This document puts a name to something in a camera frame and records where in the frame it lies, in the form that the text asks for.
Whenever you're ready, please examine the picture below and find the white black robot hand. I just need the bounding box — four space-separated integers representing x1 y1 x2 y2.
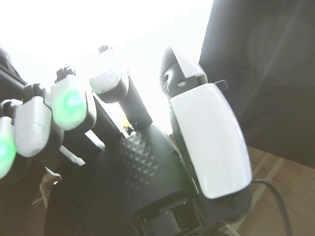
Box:
0 45 253 236

